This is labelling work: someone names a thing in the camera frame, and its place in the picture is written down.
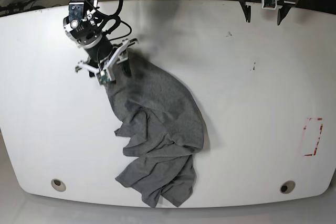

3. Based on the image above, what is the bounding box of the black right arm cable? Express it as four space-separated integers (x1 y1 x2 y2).
91 0 132 44

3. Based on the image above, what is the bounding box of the grey T-shirt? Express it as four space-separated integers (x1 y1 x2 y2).
105 51 204 208

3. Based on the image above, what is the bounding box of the right table grommet hole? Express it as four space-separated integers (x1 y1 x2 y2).
280 180 296 194

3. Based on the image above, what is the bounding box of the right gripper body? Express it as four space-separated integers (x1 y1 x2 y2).
75 38 138 82

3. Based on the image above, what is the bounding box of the red tape rectangle marking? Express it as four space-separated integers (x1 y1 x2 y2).
302 118 323 157

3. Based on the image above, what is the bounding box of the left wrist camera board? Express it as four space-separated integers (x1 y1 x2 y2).
264 0 275 8

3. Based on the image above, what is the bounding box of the table grommet hole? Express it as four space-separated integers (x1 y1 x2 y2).
280 180 296 194
51 179 66 192

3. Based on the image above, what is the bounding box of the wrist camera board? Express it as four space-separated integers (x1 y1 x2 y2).
96 73 111 86
264 0 275 8

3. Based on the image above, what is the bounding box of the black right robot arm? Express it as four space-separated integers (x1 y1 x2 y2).
63 0 137 85

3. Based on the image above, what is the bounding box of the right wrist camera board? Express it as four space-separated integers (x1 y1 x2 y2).
96 73 111 86

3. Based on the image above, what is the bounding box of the left table grommet hole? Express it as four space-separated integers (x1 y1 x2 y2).
51 179 66 192

